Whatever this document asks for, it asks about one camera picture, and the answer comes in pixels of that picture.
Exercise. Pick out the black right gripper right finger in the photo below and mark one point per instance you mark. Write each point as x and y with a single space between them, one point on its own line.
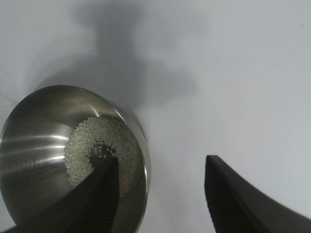
238 208

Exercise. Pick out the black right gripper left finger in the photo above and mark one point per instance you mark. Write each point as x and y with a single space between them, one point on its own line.
80 208

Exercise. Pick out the white rice grains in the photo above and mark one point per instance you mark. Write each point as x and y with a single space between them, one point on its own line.
82 136

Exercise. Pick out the stainless steel mixing bowl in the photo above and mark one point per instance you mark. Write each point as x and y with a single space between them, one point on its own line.
31 126

